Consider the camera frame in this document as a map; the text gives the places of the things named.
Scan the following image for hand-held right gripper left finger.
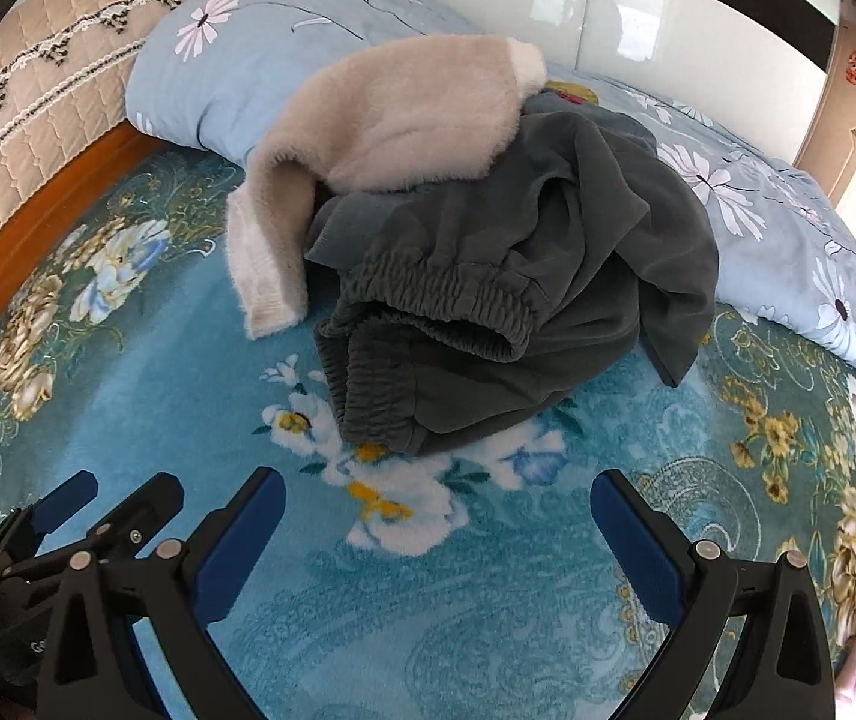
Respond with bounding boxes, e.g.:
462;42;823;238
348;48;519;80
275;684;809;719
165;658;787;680
36;467;288;720

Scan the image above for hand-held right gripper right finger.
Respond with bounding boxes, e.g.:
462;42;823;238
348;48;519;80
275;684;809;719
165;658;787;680
591;469;838;720

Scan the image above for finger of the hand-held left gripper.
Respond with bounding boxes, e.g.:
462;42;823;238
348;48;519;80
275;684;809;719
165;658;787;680
86;472;186;567
0;470;100;563

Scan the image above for dark grey pants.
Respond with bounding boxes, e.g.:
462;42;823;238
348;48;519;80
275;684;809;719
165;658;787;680
304;101;722;458

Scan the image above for beige fuzzy sweater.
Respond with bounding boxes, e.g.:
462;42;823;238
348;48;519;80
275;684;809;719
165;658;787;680
227;34;549;341

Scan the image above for teal floral blanket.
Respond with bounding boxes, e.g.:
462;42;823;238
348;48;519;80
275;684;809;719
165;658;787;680
0;142;856;720

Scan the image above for beige quilted headboard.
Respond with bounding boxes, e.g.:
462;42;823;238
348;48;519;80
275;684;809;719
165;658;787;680
0;0;324;286

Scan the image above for light blue floral quilt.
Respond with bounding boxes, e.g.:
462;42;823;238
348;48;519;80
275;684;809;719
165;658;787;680
128;0;856;406

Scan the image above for cream door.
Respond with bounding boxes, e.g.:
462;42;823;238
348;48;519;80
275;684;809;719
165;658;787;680
795;15;856;211

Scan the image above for white wardrobe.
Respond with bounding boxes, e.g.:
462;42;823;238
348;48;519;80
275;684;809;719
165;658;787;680
323;0;842;166

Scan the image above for wooden bed frame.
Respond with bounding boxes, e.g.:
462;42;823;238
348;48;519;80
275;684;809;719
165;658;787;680
0;120;166;361

